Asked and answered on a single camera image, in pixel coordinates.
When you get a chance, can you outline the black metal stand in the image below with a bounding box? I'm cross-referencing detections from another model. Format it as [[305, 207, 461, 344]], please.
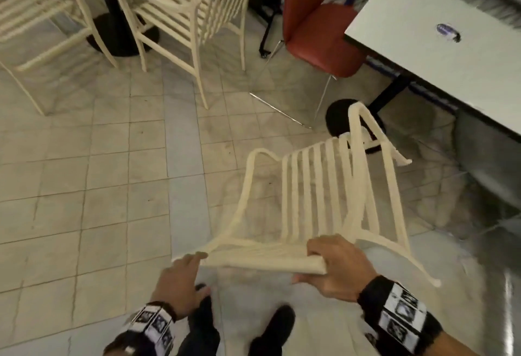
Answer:
[[248, 0, 286, 59]]

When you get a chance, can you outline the red chair with metal legs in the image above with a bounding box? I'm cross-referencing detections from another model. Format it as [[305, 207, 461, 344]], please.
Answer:
[[249, 0, 369, 130]]

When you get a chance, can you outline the person's right hand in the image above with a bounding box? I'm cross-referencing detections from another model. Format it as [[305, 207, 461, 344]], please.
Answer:
[[292, 234, 379, 308]]

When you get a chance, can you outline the person's black right shoe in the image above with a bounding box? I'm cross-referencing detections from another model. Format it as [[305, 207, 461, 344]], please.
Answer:
[[247, 305, 296, 356]]

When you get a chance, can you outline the person's left hand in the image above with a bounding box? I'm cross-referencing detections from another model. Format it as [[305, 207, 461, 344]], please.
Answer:
[[151, 252, 212, 321]]

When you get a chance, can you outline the person's black shoe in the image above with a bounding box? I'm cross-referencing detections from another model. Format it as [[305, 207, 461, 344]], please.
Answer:
[[247, 305, 296, 356], [188, 283, 223, 356]]

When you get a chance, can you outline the small blue white table cap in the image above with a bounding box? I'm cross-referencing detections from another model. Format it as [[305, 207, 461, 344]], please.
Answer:
[[436, 23, 461, 42]]

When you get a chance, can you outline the black left wrist marker strap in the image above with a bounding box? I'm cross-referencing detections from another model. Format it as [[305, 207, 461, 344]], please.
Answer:
[[104, 301, 178, 356]]

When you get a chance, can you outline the black round table pedestal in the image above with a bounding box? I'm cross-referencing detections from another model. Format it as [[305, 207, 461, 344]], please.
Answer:
[[325, 75, 410, 154], [87, 0, 160, 58]]

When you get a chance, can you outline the cream slatted armchair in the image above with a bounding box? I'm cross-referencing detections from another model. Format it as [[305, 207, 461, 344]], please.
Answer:
[[0, 0, 119, 116], [115, 0, 259, 110], [173, 101, 442, 288]]

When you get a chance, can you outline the black right wrist marker strap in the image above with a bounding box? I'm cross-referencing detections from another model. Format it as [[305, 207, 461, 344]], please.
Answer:
[[357, 275, 444, 356]]

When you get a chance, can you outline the black wrist marker strap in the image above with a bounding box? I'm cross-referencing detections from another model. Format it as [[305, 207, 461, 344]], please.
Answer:
[[104, 301, 178, 356], [357, 275, 444, 356]]

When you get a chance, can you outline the person's black left shoe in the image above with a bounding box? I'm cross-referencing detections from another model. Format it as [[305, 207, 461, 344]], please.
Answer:
[[188, 283, 223, 356]]

